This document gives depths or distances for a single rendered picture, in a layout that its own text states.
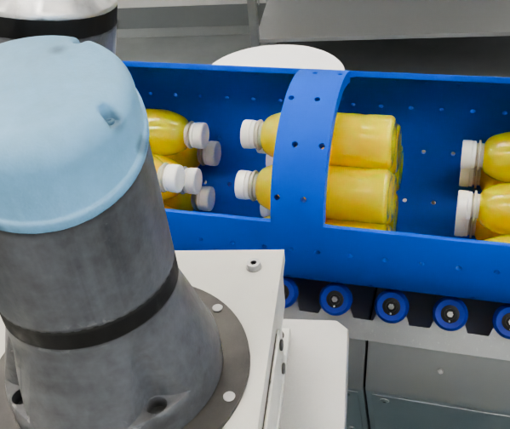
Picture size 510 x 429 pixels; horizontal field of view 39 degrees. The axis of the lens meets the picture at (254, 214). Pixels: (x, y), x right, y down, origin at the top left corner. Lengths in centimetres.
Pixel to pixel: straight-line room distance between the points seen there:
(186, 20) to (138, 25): 30
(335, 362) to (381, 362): 37
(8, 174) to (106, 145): 5
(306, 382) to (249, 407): 15
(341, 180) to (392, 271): 13
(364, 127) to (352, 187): 8
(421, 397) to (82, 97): 76
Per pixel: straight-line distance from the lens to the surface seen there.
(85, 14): 50
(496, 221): 97
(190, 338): 48
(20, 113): 39
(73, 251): 40
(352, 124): 92
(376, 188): 90
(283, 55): 149
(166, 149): 107
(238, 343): 53
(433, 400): 105
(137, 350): 45
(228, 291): 58
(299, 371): 65
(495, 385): 103
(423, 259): 87
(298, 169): 85
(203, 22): 446
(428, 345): 100
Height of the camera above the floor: 164
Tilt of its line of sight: 36 degrees down
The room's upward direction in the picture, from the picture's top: 6 degrees counter-clockwise
